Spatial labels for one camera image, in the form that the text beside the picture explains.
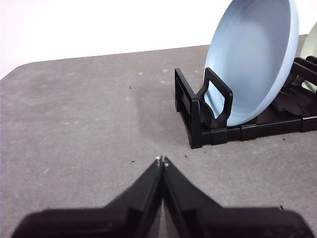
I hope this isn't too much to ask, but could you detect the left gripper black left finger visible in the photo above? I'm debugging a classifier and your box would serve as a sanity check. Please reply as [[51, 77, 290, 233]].
[[10, 155, 164, 238]]

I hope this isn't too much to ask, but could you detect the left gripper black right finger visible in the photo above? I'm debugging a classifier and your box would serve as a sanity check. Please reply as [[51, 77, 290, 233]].
[[159, 156, 316, 238]]

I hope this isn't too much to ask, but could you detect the blue round plate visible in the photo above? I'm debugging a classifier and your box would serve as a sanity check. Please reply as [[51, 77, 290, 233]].
[[203, 0, 300, 127]]

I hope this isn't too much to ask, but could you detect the green round plate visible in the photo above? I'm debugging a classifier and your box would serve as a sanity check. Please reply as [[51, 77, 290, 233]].
[[298, 20, 317, 93]]

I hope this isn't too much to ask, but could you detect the black plate rack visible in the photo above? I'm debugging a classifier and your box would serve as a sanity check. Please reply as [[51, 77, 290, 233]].
[[174, 56, 317, 150]]

